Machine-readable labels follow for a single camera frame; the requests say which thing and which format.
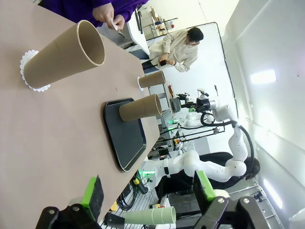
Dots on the black plastic tray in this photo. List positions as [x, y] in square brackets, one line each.
[124, 143]

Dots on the person's right hand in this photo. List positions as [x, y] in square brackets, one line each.
[103, 12]

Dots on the person in cream coat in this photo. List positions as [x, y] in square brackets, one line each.
[176, 50]

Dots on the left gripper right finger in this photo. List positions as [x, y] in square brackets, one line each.
[203, 188]

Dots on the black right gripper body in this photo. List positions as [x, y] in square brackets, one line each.
[203, 105]

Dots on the ceiling light panel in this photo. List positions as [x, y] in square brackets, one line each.
[263, 76]

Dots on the brown paper cup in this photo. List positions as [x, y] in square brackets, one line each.
[59, 57]
[140, 108]
[152, 80]

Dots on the black smartphone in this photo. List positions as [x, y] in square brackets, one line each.
[163, 62]

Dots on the person in purple hoodie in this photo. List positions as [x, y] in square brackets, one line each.
[71, 7]

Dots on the white doily coaster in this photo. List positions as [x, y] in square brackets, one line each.
[25, 59]
[138, 80]
[114, 24]

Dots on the white table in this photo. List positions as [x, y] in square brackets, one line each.
[137, 35]

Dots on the person's left forearm purple sleeve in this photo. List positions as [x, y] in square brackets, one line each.
[131, 9]

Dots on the pale green paper cup stack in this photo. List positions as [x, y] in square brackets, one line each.
[150, 215]

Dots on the person's left hand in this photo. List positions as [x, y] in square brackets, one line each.
[119, 22]

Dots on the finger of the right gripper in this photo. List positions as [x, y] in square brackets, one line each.
[191, 110]
[186, 96]

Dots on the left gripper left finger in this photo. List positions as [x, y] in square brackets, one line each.
[94, 198]

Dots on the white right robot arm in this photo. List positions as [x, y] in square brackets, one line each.
[190, 162]

